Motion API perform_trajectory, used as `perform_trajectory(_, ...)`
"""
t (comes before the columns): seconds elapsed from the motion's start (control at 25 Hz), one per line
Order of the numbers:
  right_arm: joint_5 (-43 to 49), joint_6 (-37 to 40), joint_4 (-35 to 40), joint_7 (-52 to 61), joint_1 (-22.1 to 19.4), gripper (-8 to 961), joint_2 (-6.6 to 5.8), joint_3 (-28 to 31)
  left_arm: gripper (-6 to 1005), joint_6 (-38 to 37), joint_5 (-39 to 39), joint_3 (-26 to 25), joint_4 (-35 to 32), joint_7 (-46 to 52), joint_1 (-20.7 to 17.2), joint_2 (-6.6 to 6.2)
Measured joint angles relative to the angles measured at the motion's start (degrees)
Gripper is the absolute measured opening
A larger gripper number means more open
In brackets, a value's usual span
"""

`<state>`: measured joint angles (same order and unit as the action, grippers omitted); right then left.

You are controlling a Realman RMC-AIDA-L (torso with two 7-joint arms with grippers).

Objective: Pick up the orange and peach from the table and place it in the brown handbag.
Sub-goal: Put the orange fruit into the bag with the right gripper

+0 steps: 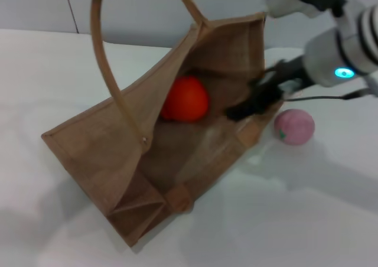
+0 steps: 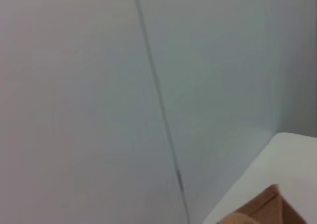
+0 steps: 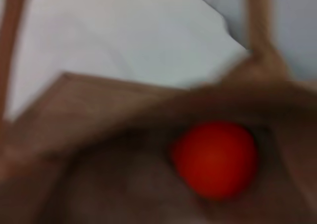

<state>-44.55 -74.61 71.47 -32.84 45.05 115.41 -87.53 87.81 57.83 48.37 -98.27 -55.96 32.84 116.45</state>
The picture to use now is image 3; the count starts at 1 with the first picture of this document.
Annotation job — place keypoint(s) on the brown woven handbag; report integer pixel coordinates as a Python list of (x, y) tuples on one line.
[(99, 147)]

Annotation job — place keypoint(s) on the orange toy fruit with stem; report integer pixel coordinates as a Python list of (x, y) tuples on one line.
[(215, 159)]

